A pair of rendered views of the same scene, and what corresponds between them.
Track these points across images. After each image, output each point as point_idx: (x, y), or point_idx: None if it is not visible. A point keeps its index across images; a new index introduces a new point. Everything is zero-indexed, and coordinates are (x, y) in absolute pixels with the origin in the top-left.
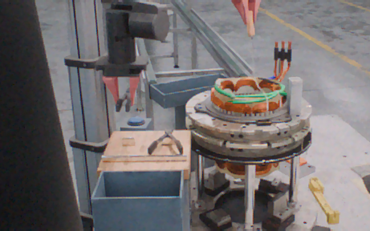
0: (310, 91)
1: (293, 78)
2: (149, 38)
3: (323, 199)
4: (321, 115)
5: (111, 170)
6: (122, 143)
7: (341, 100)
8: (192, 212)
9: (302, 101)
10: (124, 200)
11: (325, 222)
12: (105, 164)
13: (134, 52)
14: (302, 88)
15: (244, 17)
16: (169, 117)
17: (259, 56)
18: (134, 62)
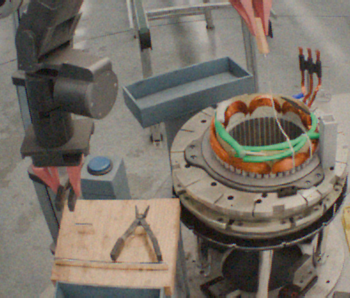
0: (338, 18)
1: (326, 115)
2: (84, 116)
3: None
4: None
5: (67, 281)
6: (77, 231)
7: None
8: (190, 279)
9: (338, 133)
10: None
11: (349, 273)
12: (59, 268)
13: (68, 126)
14: (330, 12)
15: (250, 26)
16: (177, 44)
17: None
18: (70, 140)
